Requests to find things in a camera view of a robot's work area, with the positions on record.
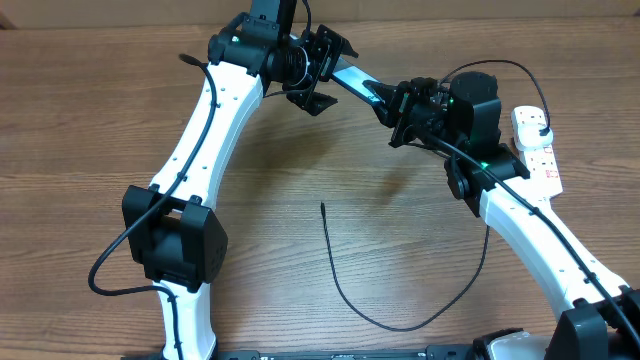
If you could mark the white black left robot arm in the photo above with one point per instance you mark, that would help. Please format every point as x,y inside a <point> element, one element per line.
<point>171,226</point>

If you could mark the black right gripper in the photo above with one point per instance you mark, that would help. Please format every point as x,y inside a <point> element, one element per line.
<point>411,95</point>

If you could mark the white charger adapter plug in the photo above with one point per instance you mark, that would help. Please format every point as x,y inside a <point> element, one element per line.
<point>529,137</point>

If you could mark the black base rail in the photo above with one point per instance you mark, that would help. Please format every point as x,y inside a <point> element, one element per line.
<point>431,352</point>

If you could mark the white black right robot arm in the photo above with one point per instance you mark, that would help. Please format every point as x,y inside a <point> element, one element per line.
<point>597,312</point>

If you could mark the white power strip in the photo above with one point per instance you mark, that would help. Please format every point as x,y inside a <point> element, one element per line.
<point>541,162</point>

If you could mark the blue screen smartphone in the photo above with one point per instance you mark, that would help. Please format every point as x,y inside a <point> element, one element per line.
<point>356,81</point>

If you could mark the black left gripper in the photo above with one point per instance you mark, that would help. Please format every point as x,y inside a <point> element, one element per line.
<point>326,45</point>

